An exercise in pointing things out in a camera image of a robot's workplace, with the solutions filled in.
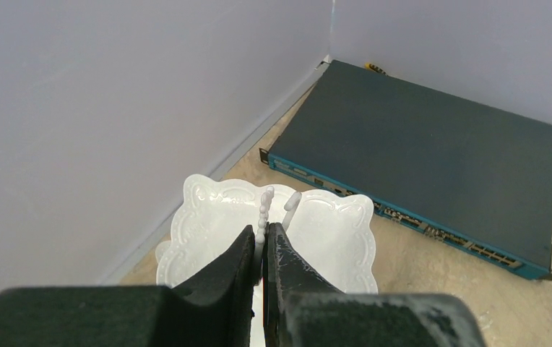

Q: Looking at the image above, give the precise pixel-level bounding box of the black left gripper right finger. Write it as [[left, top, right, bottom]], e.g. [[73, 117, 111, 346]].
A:
[[262, 223, 343, 346]]

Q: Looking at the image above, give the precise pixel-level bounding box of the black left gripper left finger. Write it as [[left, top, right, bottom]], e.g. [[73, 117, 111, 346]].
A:
[[160, 225, 255, 346]]

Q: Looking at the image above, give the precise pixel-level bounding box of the white three-tier cake stand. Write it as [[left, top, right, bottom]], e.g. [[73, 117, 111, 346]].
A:
[[155, 173, 379, 347]]

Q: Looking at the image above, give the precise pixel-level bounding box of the yellow black tool right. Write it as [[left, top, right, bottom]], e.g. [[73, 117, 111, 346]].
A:
[[364, 63, 388, 76]]

